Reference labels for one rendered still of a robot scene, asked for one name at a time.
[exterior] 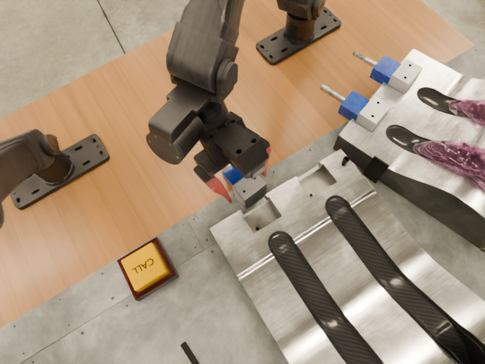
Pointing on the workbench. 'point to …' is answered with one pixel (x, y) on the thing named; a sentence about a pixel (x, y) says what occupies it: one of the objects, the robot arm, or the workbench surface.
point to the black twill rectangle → (375, 169)
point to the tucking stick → (189, 353)
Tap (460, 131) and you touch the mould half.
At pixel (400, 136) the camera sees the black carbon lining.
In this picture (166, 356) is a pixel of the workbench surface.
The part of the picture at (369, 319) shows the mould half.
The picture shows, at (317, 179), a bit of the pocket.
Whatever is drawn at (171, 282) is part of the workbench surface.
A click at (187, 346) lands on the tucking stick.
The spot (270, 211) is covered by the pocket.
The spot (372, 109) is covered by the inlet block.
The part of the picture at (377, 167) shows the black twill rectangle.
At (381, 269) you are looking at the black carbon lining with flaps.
